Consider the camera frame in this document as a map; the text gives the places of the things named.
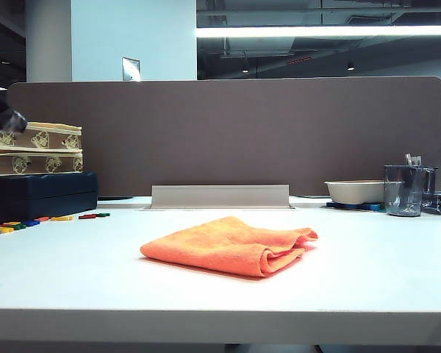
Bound orange microfiber cloth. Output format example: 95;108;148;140
139;215;319;278

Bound white round column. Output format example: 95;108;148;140
24;0;73;83

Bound dark blue case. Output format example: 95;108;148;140
0;171;98;226

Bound brown desk divider panel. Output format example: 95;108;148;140
6;75;441;199

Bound white ceiling light strip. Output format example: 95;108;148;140
195;24;441;39

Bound white paper bowl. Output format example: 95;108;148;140
323;179;405;206

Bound blue mat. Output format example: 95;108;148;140
325;200;386;213

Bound clear grey plastic cup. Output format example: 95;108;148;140
382;164;426;217

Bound dark transparent pen holder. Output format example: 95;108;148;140
422;165;440;196

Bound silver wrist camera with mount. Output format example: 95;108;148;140
0;108;28;134

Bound silver wall sign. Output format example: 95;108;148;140
121;56;141;82

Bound grey cable tray flap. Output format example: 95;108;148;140
150;184;291;210

